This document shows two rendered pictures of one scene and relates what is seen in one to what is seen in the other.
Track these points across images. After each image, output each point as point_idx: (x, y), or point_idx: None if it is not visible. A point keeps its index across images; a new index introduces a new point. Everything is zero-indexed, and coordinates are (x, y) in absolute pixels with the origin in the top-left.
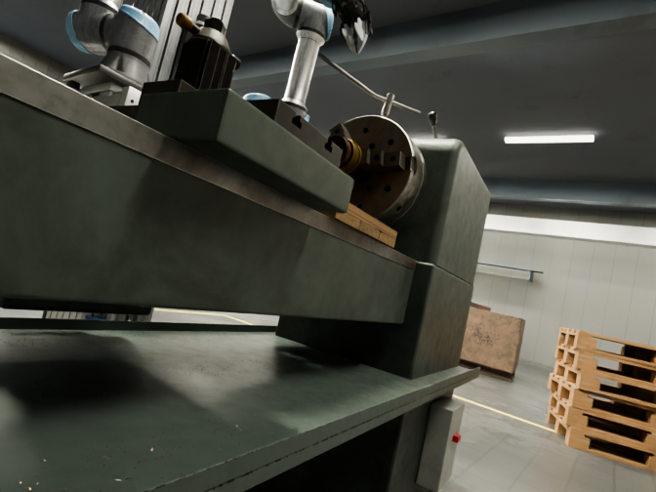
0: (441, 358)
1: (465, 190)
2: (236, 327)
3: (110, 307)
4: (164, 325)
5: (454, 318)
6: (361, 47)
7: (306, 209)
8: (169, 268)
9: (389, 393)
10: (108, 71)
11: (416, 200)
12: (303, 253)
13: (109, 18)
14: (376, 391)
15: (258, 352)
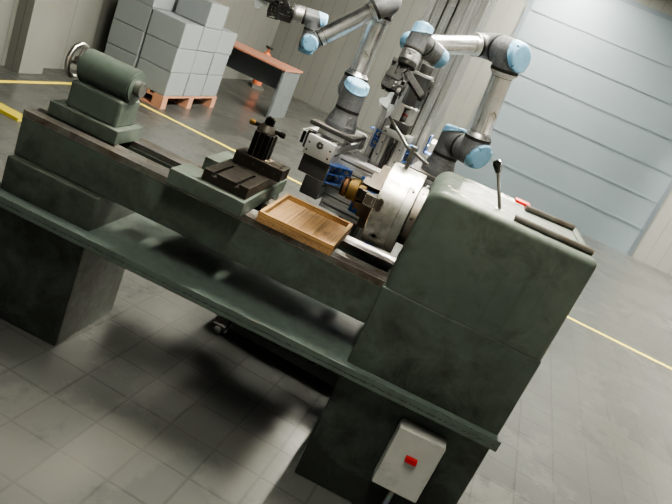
0: (426, 388)
1: (460, 240)
2: None
3: None
4: None
5: (460, 365)
6: (386, 113)
7: None
8: (170, 217)
9: (287, 336)
10: (314, 122)
11: (391, 233)
12: (236, 231)
13: (343, 84)
14: (282, 330)
15: (296, 298)
